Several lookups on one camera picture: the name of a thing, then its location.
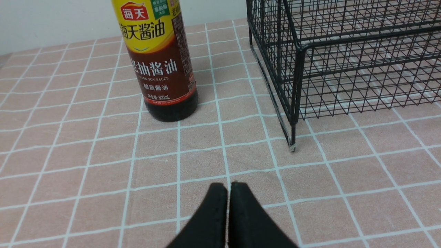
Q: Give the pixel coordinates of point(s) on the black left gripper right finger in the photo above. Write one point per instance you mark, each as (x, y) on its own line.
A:
(249, 225)

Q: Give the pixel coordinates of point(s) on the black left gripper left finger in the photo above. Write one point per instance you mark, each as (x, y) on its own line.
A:
(207, 226)

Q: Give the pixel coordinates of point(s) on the dark soy sauce bottle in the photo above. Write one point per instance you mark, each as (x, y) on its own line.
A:
(155, 38)

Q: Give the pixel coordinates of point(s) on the pink checkered tablecloth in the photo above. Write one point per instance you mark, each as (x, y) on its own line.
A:
(83, 164)

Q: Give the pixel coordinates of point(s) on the black wire mesh rack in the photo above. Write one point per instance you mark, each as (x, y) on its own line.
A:
(332, 57)

